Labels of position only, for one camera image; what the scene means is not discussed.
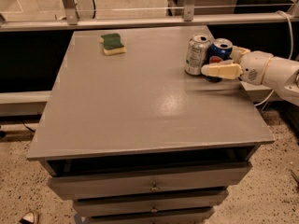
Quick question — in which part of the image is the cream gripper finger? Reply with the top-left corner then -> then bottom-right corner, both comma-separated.
230,46 -> 249,63
201,63 -> 243,79

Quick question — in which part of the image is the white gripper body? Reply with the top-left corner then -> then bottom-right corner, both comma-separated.
240,51 -> 274,85

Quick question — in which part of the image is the blue pepsi can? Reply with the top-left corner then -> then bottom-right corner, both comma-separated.
205,37 -> 234,83

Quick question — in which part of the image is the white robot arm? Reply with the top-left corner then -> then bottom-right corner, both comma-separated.
201,46 -> 299,105

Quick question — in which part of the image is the silver 7up can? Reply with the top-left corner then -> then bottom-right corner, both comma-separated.
185,33 -> 211,76

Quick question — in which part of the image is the top grey drawer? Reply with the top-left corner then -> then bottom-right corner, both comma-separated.
49,161 -> 251,200

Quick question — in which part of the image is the grey drawer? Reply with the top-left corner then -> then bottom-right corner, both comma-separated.
49,161 -> 251,200
89,208 -> 214,224
74,189 -> 228,217

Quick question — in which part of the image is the green and yellow sponge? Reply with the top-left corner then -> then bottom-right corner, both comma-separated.
100,33 -> 126,56

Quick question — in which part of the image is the grey drawer cabinet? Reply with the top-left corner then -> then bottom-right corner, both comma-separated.
26,25 -> 276,224

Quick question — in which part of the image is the middle grey drawer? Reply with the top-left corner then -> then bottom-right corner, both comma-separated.
74,189 -> 228,217

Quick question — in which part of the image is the bottom grey drawer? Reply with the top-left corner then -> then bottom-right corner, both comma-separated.
89,208 -> 214,224

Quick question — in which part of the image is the white shoe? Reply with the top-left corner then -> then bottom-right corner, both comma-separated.
19,211 -> 39,224

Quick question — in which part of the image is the white cable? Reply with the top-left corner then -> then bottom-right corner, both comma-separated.
253,10 -> 295,107

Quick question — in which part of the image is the metal railing frame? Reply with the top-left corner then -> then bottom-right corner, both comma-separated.
0,0 -> 299,32

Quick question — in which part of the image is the black floor cable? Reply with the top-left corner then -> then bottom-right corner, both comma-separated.
20,119 -> 36,134

